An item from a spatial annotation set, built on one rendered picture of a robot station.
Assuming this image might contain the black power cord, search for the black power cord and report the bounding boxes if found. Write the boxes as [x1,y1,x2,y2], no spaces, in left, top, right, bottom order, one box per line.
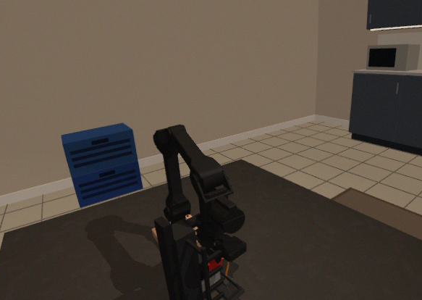
[201,271,241,300]

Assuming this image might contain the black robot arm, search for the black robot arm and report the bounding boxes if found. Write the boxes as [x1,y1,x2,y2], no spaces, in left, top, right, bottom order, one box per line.
[153,125,245,233]

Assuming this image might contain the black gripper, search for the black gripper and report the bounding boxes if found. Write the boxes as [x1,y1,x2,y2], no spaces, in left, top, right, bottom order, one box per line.
[185,213,247,264]

